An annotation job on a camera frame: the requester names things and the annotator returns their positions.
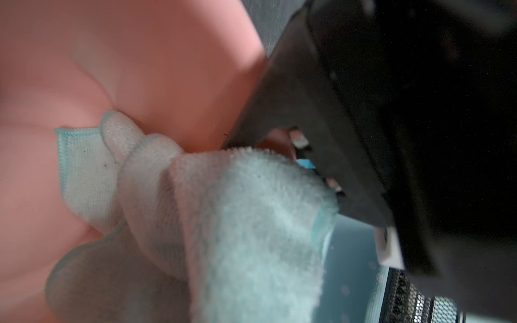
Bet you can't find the light green cloth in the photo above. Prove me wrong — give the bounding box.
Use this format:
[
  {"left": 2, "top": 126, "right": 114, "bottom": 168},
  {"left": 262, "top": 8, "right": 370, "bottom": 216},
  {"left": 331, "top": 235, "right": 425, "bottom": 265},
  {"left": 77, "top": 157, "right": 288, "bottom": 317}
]
[{"left": 45, "top": 111, "right": 338, "bottom": 322}]

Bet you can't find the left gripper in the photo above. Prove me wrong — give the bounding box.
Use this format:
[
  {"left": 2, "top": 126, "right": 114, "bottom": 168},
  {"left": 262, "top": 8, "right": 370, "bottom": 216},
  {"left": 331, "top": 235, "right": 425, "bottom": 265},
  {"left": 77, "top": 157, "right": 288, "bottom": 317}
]
[{"left": 224, "top": 1, "right": 516, "bottom": 319}]

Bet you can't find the pink bucket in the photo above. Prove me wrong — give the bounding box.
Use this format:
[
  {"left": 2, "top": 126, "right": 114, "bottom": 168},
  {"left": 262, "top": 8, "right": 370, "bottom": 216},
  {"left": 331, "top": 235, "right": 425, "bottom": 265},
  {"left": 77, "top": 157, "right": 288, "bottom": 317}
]
[{"left": 1, "top": 1, "right": 302, "bottom": 322}]

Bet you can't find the black wire wall basket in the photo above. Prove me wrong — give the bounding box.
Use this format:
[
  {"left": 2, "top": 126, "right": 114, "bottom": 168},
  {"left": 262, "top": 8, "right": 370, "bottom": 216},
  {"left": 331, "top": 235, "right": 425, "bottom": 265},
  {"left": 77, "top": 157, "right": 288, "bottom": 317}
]
[{"left": 379, "top": 269, "right": 467, "bottom": 323}]

